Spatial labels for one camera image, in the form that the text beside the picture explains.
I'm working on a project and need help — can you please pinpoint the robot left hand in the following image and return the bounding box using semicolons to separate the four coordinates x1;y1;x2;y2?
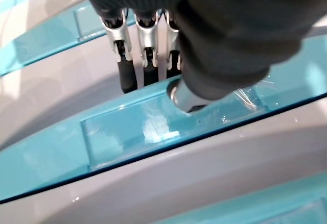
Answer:
79;0;327;115

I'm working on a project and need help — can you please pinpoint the small teal white drawer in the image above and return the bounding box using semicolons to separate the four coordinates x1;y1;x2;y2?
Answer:
0;101;327;224

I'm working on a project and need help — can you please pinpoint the large teal white drawer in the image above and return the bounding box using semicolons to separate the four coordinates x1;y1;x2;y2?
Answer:
0;0;164;78

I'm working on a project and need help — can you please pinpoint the teal white cart drawer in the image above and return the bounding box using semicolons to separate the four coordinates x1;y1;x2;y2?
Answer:
0;17;327;206

